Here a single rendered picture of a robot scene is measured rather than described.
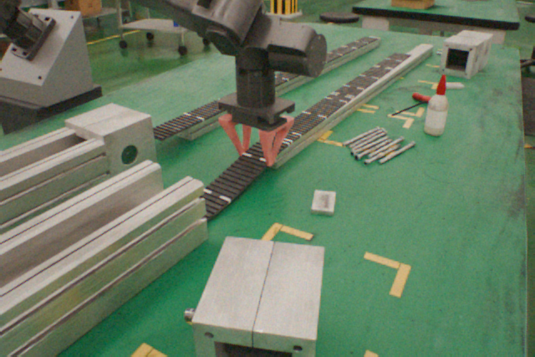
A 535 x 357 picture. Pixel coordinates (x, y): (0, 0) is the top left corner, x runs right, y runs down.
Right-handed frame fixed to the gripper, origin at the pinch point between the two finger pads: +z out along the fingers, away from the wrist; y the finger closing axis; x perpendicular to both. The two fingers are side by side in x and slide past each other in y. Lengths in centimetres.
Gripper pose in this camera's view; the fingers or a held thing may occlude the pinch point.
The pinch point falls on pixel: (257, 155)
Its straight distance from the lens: 65.9
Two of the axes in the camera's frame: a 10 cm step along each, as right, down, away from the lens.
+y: 8.2, 2.6, -5.1
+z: 0.1, 8.9, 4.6
